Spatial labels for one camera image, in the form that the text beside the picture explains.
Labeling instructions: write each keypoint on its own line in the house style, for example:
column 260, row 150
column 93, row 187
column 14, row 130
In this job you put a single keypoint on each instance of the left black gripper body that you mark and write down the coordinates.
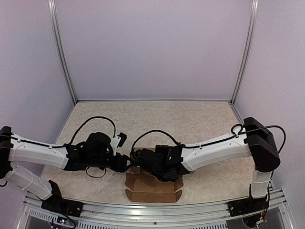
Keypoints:
column 98, row 161

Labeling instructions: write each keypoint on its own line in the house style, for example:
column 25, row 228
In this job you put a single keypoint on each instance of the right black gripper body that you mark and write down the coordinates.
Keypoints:
column 162, row 149

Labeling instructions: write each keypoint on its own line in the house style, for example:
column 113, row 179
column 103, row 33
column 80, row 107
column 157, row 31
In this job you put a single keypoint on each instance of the brown cardboard box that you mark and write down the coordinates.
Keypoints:
column 143, row 187

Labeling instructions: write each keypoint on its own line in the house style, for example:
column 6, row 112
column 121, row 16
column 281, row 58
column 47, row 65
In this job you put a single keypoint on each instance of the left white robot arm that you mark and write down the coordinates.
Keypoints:
column 15, row 149

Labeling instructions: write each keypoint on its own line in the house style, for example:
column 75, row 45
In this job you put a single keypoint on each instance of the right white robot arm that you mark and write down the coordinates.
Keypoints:
column 250, row 139

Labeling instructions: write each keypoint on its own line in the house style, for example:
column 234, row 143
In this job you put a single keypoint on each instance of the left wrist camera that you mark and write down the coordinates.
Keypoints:
column 118, row 141

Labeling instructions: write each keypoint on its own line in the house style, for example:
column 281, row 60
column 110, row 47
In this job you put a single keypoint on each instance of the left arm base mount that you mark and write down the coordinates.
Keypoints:
column 56, row 203

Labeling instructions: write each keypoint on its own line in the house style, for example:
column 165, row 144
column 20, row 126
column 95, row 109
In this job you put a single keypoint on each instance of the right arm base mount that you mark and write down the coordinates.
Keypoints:
column 249, row 204

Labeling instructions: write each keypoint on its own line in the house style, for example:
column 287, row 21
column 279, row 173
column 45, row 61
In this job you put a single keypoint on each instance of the front aluminium rail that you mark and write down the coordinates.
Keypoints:
column 214, row 215

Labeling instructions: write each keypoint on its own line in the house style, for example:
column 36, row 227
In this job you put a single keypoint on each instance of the left aluminium frame post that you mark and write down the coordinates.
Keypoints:
column 60, row 50

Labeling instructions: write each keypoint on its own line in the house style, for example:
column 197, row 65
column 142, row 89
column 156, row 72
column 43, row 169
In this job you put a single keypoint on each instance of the aluminium frame post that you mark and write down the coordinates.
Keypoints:
column 60, row 50
column 246, row 51

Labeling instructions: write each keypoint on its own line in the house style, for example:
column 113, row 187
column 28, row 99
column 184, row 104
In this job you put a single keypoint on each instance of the right aluminium frame post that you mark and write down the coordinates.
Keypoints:
column 246, row 51

